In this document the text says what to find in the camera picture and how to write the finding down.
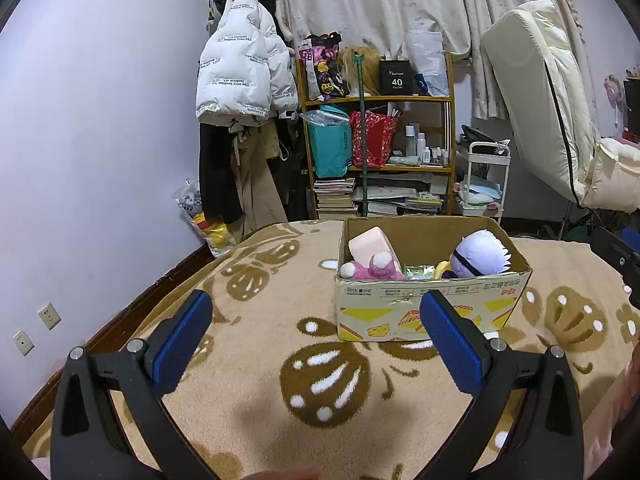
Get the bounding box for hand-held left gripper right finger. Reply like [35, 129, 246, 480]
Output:
[415, 289, 585, 480]

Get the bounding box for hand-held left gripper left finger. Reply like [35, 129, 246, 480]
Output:
[50, 289, 216, 480]

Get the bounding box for printed cardboard box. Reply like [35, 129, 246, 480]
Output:
[334, 216, 533, 343]

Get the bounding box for purple plush doll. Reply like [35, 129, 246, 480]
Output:
[449, 230, 514, 279]

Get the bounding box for pale pink round plush toy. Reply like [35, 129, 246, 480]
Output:
[348, 227, 403, 273]

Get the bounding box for cream duvet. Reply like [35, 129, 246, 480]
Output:
[582, 137, 640, 214]

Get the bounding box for pink bear plush toy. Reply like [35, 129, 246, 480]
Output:
[340, 252, 409, 282]

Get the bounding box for plastic bag with yellow items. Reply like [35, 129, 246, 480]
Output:
[174, 179, 240, 257]

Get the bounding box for person's pink clothing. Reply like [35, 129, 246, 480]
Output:
[582, 350, 640, 467]

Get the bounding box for pile of magazines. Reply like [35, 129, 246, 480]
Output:
[352, 185, 447, 219]

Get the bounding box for light blue cloth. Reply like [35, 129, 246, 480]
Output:
[461, 179, 502, 200]

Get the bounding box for black monitor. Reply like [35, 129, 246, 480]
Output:
[622, 77, 640, 137]

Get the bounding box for white trolley cart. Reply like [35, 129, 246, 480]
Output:
[456, 141, 512, 226]

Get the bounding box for pink desk fan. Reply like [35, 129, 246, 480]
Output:
[603, 74, 627, 134]

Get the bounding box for black garment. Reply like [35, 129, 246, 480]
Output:
[198, 120, 242, 226]

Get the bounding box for beige coat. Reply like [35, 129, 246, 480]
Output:
[229, 119, 290, 241]

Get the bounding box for white upright mattress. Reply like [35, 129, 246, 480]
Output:
[480, 0, 603, 209]

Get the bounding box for stack of books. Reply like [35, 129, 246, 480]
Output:
[312, 177, 357, 221]

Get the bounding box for group of small bottles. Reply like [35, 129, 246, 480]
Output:
[404, 124, 451, 166]

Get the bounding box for red gift bag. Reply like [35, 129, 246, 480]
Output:
[349, 110, 401, 169]

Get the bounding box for green pole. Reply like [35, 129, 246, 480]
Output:
[353, 55, 374, 219]

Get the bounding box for teal shopping bag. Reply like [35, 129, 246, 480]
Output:
[306, 105, 352, 180]

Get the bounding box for wooden shelf unit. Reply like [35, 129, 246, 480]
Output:
[295, 50, 458, 221]

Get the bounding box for black box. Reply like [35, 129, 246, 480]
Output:
[378, 60, 415, 96]

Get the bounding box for large clear plastic bag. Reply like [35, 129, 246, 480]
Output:
[405, 27, 451, 99]

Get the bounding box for white puffer jacket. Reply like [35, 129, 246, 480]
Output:
[195, 0, 301, 127]

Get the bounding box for blond wig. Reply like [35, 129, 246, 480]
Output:
[337, 45, 384, 98]

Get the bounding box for colourful printed bag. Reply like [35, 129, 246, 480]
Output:
[299, 32, 351, 102]

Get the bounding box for floral curtain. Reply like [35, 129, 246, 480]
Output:
[270, 0, 587, 122]

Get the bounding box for white wall socket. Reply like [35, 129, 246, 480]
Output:
[38, 301, 62, 331]
[12, 329, 35, 357]

